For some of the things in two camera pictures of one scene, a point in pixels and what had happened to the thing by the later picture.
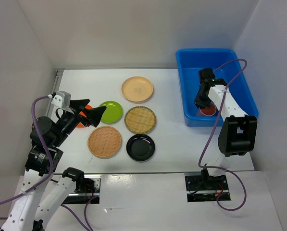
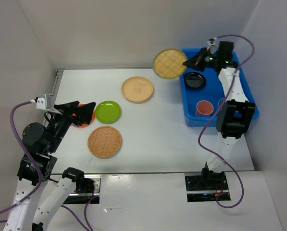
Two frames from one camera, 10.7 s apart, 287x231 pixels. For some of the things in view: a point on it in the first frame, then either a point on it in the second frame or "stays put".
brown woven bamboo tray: x=104 y=141 stays put
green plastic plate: x=113 y=113 stays put
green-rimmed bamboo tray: x=140 y=119 → x=168 y=63
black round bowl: x=140 y=147 → x=194 y=81
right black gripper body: x=202 y=99 → x=209 y=59
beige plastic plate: x=137 y=88 stays put
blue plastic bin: x=226 y=65 stays put
